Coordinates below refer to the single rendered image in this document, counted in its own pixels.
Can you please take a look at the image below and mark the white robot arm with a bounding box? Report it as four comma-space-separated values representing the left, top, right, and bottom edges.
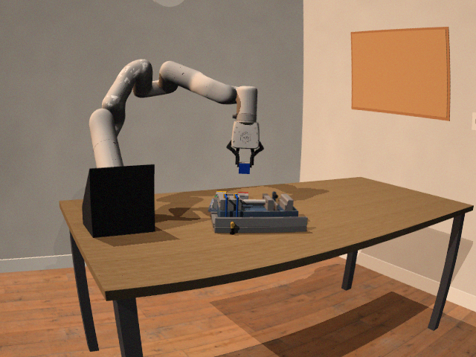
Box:
89, 59, 257, 167

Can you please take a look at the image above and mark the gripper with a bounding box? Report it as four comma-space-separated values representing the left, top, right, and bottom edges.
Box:
226, 120, 264, 168

